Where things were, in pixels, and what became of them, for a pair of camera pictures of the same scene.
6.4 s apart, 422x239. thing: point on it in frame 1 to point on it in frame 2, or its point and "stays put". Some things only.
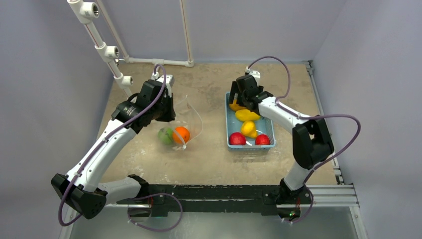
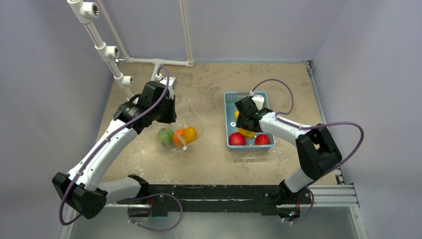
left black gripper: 171,113 stays put
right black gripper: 240,95 to 242,120
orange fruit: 181,135 stays put
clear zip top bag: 185,128 stays put
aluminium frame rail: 341,195 stays put
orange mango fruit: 235,106 to 189,135
